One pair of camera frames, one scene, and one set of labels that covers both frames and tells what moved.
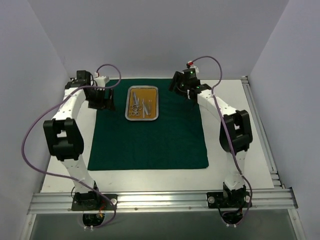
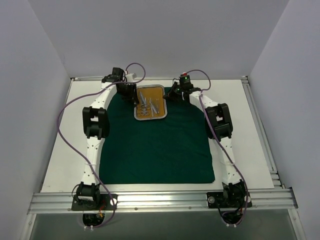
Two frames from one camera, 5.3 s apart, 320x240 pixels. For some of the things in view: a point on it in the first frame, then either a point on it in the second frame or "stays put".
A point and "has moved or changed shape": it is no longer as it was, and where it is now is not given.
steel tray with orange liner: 148,92 has moved or changed shape
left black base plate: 94,202 stays put
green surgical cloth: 175,140 has moved or changed shape
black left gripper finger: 111,105 -> 135,100
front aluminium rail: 161,201 stays put
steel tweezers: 144,109 -> 153,107
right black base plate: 238,199 stays put
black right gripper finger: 175,78 -> 168,96
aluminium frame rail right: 276,179 stays put
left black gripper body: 99,100 -> 129,92
